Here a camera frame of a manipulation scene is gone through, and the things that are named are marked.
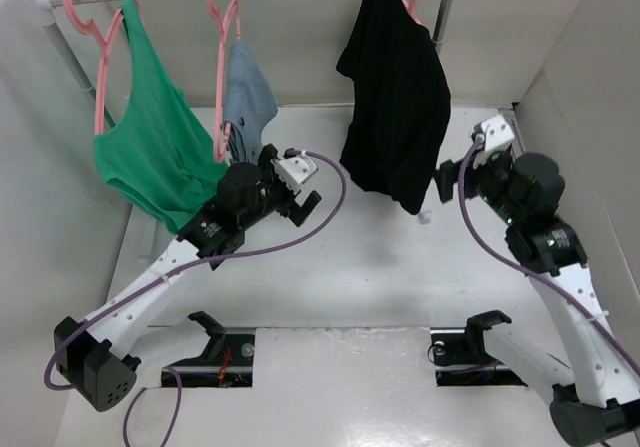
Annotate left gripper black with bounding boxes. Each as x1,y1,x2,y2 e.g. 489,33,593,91
239,146,319,230

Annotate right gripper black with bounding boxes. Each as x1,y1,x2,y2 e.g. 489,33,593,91
430,143,523,226

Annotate black t shirt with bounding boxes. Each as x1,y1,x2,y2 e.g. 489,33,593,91
336,0,451,215

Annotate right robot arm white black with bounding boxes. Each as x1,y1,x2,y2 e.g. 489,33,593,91
428,150,639,446

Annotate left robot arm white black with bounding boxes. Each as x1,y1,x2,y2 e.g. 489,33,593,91
44,145,321,413

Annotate blue denim garment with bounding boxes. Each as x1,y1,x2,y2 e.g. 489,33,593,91
223,39,278,164

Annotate green tank top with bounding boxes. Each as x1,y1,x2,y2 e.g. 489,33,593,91
94,0,227,234

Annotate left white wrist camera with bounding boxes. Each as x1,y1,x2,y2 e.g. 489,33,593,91
274,150,318,194

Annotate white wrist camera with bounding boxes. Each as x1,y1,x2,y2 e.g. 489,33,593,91
274,150,318,194
472,114,516,169

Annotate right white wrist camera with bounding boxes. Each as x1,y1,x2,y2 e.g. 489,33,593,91
472,114,516,169

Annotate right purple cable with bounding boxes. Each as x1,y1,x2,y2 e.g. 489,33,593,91
457,133,640,383

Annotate purple cable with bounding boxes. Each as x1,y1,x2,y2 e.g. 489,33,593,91
457,133,640,383
44,148,349,447

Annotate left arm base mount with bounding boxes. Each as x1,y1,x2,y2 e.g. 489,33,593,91
171,311,256,389

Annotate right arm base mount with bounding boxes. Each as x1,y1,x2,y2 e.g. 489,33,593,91
427,328,526,387

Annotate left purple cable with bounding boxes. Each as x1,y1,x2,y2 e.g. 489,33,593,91
44,148,349,447

